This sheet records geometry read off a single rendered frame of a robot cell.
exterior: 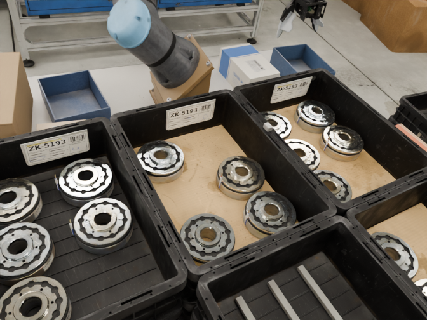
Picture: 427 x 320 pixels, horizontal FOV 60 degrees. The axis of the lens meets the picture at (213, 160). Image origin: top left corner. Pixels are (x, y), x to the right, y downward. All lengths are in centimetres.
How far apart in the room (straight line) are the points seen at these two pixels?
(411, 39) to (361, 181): 280
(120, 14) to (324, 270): 76
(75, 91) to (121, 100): 15
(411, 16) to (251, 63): 237
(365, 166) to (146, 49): 62
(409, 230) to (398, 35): 281
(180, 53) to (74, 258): 60
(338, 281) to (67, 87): 94
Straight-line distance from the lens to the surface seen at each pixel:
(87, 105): 120
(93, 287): 68
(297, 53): 155
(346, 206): 72
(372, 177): 96
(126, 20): 99
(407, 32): 359
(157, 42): 101
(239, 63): 128
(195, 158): 85
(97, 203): 73
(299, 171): 74
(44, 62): 277
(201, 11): 281
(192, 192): 79
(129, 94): 124
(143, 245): 71
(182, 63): 105
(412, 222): 92
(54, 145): 80
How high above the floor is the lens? 144
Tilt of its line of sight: 46 degrees down
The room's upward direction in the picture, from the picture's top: 10 degrees clockwise
